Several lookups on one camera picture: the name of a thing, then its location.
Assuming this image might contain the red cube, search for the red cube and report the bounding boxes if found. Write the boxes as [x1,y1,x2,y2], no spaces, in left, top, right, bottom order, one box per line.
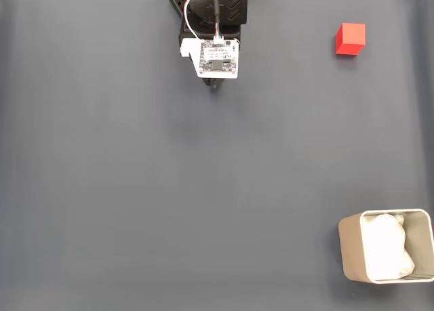
[335,22,366,56]

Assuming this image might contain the beige open box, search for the beige open box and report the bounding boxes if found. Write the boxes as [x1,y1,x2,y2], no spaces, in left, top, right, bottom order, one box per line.
[338,208,434,285]

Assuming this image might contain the blue-grey table mat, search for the blue-grey table mat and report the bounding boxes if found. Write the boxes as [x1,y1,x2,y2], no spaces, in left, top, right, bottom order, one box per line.
[0,0,434,311]

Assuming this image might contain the white crumpled tissue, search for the white crumpled tissue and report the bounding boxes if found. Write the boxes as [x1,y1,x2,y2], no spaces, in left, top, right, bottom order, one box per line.
[361,213,416,281]

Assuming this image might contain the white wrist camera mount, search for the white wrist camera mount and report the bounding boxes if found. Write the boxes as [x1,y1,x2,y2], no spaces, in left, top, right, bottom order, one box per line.
[179,36,239,80]

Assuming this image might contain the black camera cable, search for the black camera cable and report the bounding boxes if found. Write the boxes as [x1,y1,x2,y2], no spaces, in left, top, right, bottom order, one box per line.
[211,0,222,37]

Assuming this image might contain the white red servo cable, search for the white red servo cable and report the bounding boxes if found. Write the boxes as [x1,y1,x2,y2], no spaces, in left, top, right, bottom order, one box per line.
[182,0,231,40]

